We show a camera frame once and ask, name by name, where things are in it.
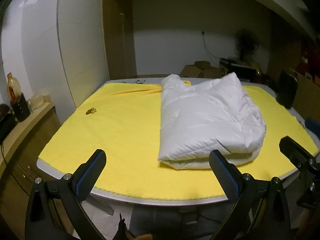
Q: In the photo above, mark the dark soy sauce bottle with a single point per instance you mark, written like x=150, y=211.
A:
x=20, y=108

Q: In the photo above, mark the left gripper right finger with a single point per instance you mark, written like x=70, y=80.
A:
x=260, y=211

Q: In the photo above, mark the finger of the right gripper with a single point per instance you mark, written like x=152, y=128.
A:
x=307, y=164

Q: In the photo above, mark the plastic oil bottle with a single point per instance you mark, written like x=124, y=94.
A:
x=13, y=88

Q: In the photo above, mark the brown wooden wardrobe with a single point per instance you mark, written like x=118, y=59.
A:
x=119, y=38

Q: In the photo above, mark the small brown yellow scrap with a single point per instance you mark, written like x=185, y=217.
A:
x=91, y=111

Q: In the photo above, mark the yellow blanket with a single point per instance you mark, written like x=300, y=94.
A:
x=140, y=139

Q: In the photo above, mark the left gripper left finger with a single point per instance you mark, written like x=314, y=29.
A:
x=71, y=189

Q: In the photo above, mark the white puffer jacket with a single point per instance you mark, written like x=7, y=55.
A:
x=217, y=114

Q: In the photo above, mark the wooden side cabinet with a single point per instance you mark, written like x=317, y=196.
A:
x=21, y=149

